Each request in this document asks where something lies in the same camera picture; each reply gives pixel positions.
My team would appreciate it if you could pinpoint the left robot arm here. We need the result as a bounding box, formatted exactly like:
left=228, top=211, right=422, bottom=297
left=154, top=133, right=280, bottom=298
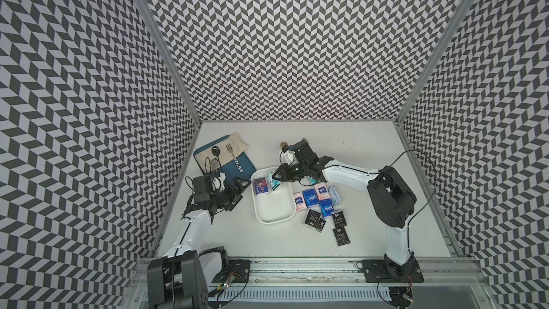
left=147, top=172, right=251, bottom=308

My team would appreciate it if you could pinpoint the small black sachet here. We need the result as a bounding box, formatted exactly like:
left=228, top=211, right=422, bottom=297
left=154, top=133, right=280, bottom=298
left=315, top=218, right=326, bottom=233

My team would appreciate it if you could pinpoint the white plastic storage box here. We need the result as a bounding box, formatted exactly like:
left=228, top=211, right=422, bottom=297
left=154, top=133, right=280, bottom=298
left=251, top=167, right=297, bottom=225

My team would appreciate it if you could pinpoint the teal tissue pack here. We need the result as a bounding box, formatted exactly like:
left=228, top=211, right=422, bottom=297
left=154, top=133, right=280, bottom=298
left=305, top=176, right=319, bottom=185
left=267, top=170, right=281, bottom=191

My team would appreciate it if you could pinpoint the pink tissue pack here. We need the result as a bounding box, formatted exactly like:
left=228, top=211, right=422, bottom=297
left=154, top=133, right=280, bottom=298
left=315, top=183, right=331, bottom=201
left=293, top=193, right=307, bottom=212

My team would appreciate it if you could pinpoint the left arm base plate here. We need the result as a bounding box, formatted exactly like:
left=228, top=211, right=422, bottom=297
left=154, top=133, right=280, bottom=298
left=212, top=259, right=251, bottom=284

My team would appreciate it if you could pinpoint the pink tissue pack front left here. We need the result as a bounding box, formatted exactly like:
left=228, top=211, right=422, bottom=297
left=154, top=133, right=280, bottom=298
left=293, top=193, right=307, bottom=212

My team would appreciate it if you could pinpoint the black sachet upper right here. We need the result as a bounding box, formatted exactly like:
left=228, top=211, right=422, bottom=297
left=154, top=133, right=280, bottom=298
left=332, top=210, right=347, bottom=228

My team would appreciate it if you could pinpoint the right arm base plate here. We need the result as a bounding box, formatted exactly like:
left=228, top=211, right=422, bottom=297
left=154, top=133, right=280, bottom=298
left=359, top=257, right=425, bottom=284

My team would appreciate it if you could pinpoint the blue tissue pack lower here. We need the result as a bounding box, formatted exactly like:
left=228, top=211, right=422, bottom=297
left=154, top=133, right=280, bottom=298
left=319, top=199, right=335, bottom=218

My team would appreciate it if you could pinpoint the aluminium front rail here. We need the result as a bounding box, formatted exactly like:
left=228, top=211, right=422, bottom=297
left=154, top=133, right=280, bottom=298
left=132, top=257, right=486, bottom=288

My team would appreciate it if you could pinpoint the clear light blue tissue pack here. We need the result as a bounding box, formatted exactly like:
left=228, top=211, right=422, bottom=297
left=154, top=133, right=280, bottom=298
left=328, top=186, right=342, bottom=207

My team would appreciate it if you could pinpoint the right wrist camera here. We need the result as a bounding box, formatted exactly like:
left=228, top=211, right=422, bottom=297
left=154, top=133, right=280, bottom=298
left=281, top=146, right=296, bottom=165

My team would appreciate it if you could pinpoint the pink tissue pack right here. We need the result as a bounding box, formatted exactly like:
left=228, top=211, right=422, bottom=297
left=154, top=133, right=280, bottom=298
left=315, top=183, right=331, bottom=201

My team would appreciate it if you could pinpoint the black sachet lower right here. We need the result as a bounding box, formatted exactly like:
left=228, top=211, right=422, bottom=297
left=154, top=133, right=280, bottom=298
left=333, top=227, right=350, bottom=247

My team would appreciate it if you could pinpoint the blue tissue pack middle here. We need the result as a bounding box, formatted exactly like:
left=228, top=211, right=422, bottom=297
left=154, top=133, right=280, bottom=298
left=303, top=188, right=319, bottom=207

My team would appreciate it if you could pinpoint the teal rectangular tray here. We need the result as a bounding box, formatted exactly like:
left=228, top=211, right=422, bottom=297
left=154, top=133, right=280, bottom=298
left=193, top=133, right=257, bottom=180

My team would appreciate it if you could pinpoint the beige cloth napkin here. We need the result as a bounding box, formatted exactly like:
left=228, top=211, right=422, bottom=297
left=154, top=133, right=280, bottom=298
left=212, top=132, right=249, bottom=158

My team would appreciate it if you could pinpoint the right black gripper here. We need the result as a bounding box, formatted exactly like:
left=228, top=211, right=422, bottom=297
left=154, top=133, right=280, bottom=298
left=271, top=161, right=308, bottom=182

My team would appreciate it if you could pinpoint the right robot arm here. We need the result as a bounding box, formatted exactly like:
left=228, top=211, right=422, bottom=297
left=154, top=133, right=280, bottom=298
left=273, top=139, right=417, bottom=280

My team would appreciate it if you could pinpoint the cartoon dark blue tissue pack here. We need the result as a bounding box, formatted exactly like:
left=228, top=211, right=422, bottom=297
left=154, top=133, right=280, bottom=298
left=252, top=177, right=270, bottom=195

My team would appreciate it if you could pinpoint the black sachet left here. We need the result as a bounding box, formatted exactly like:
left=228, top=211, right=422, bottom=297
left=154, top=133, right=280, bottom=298
left=305, top=210, right=321, bottom=228

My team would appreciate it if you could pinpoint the black spoon on tray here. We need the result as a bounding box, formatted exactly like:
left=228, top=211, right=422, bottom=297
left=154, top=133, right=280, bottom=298
left=211, top=146, right=221, bottom=169

